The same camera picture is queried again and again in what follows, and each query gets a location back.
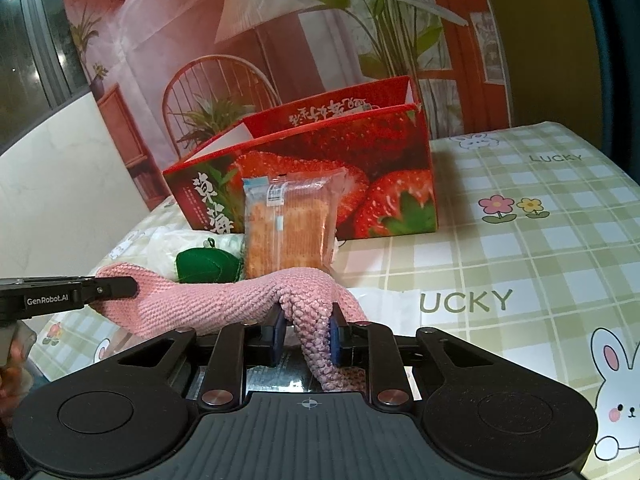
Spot window with dark frame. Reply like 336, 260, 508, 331
0, 0, 89, 151

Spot green felt pouch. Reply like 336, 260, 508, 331
176, 238, 242, 284

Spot white green tissue pack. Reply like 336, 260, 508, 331
140, 226, 244, 282

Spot pink knitted cloth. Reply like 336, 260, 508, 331
90, 262, 366, 392

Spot orange snack cracker packet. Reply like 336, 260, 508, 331
243, 168, 347, 278

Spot printed room scene backdrop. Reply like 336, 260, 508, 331
63, 0, 511, 208

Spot person's left hand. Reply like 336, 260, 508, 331
1, 322, 37, 428

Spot red strawberry cardboard box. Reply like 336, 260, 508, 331
164, 76, 438, 240

